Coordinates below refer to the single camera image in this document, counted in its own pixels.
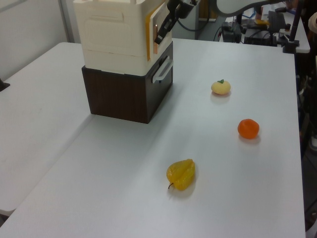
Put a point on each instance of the black stand foot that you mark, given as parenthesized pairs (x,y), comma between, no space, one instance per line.
(3,85)

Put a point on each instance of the black tripod pole with clamp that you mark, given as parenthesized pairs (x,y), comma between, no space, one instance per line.
(293,32)

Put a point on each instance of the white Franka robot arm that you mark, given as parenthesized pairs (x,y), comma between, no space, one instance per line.
(230,8)

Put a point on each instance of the pale yellow toy peach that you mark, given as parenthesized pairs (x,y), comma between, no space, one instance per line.
(221,88)

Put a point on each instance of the yellow toy starfruit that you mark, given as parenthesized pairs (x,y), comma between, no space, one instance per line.
(182,173)

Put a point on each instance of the black electronics box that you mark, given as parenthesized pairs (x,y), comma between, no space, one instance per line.
(231,32)

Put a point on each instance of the cream plastic storage cabinet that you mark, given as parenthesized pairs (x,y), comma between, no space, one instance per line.
(111,37)

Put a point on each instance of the grey metal frame post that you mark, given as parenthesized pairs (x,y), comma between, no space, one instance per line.
(65,22)

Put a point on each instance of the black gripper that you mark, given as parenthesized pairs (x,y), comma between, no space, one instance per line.
(185,8)

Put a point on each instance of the yellow flat object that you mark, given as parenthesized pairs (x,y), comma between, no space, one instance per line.
(262,22)

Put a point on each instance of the dark monitor screen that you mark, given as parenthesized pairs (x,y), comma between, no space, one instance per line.
(276,21)

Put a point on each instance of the black flat device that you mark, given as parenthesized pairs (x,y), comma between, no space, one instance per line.
(260,37)

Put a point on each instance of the orange toy tangerine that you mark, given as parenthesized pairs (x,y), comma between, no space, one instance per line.
(248,129)

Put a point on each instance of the dark brown drawer box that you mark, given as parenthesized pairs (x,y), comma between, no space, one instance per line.
(119,96)

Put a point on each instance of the cream and brown round object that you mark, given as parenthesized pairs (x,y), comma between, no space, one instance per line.
(313,27)

